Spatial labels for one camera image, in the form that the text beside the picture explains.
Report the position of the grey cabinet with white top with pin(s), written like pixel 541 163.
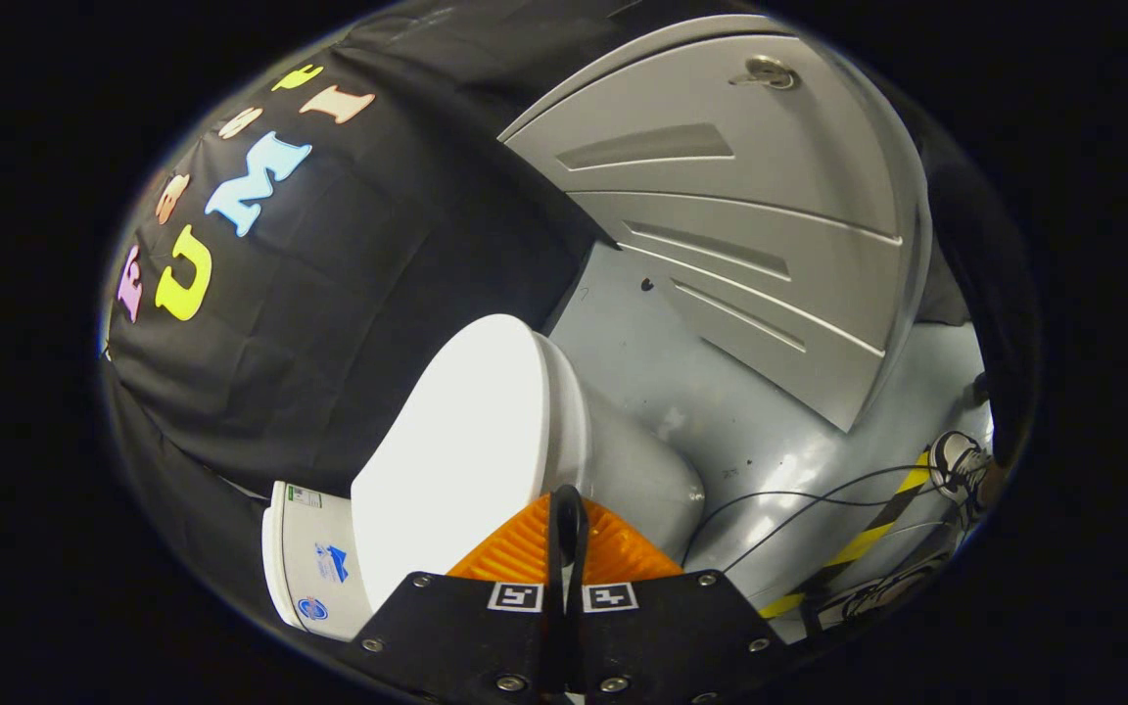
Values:
pixel 750 255

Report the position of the yellow black floor tape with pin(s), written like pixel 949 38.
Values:
pixel 863 543

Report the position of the cabinet key lock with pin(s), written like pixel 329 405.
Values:
pixel 768 71

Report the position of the white toilet bowl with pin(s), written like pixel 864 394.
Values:
pixel 623 470

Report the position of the black backdrop cloth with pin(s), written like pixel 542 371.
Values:
pixel 329 294

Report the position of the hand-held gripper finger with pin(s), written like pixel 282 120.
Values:
pixel 554 627
pixel 575 627

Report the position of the person's white sneaker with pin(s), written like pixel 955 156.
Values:
pixel 958 462
pixel 882 592

